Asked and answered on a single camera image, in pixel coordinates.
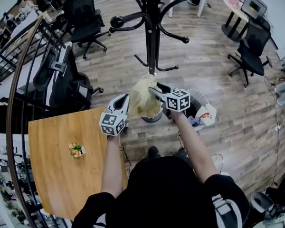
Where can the person's left shoe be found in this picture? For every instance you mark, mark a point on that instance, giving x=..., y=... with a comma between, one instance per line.
x=154, y=152

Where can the black coat stand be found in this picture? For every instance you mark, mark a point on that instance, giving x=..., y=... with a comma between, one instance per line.
x=152, y=32

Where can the grey laundry basket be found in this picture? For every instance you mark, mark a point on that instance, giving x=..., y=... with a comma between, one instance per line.
x=200, y=97

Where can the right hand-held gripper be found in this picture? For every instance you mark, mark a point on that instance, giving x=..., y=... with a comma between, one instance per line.
x=178, y=101

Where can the black office chair with headrest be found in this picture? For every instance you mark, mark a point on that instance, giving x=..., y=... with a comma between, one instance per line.
x=66, y=79

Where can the grey office chair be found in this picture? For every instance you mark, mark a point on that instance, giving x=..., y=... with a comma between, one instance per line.
x=261, y=201

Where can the person's right forearm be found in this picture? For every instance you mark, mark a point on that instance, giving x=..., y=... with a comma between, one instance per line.
x=194, y=151

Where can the wooden table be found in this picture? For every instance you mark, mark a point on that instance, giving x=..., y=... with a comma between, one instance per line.
x=61, y=174

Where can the black monitor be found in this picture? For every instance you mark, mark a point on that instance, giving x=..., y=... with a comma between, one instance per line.
x=254, y=5

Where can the person's shoe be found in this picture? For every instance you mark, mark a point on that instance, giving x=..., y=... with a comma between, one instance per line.
x=182, y=151
x=154, y=152

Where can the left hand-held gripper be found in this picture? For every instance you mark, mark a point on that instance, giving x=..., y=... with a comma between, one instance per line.
x=111, y=125

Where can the person's black t-shirt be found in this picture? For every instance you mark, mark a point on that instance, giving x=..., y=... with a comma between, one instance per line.
x=164, y=198

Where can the round pedestal table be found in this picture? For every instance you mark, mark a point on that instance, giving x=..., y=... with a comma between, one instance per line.
x=232, y=7

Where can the person's left forearm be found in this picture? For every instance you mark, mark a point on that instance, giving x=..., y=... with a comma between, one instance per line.
x=112, y=167

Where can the yellow clothes shirt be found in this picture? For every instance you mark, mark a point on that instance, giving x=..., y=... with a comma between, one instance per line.
x=142, y=98

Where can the person's right shoe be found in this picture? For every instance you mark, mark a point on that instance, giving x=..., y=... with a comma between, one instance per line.
x=182, y=151

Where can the white clothes with red print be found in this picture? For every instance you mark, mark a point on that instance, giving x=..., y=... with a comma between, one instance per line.
x=207, y=116

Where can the small potted flower plant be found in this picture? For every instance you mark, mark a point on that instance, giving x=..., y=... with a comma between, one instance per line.
x=77, y=150

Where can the dark metal railing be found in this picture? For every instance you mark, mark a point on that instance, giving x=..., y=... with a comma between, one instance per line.
x=10, y=103

